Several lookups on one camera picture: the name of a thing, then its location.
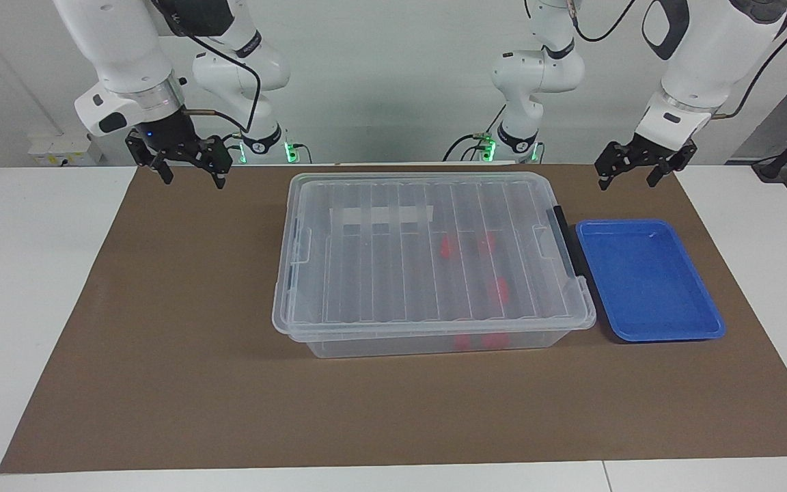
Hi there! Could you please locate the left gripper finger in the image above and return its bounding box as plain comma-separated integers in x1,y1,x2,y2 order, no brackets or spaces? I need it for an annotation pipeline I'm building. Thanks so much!
595,142,635,191
646,156,685,188

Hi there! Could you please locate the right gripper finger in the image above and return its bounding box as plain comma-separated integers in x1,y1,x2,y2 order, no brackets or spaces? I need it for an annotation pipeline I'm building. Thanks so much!
126,133,174,185
192,135,234,190

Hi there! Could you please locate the clear ribbed plastic lid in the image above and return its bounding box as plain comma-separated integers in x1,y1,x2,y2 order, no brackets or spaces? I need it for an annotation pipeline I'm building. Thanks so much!
272,171,597,342

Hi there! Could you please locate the blue plastic tray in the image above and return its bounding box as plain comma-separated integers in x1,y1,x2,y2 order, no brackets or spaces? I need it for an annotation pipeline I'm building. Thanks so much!
575,219,727,342

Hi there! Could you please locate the clear plastic storage box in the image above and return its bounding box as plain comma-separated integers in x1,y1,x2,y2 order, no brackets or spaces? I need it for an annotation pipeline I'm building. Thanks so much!
277,172,596,359

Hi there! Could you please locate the brown table mat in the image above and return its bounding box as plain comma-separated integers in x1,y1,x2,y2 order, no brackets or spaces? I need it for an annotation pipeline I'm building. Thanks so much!
0,163,787,474

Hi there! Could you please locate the black base cable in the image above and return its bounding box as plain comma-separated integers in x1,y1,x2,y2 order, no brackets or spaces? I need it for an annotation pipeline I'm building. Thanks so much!
223,132,247,165
443,133,483,163

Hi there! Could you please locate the black right arm gripper cable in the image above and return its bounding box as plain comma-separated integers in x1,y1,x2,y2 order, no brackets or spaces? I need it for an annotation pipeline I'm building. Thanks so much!
151,0,261,134

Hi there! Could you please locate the black arm gripper cable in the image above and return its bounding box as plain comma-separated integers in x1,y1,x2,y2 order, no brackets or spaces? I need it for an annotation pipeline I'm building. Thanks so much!
151,0,261,134
568,0,787,120

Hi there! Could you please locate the white wall socket box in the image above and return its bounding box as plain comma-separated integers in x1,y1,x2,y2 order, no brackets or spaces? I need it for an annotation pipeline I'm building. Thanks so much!
28,133,104,167

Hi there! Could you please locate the black box handle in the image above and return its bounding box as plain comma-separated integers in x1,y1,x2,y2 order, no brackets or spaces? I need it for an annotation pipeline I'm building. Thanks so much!
547,205,589,277

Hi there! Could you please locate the black left arm gripper cable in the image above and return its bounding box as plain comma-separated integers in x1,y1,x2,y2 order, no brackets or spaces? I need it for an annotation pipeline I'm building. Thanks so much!
568,0,787,120

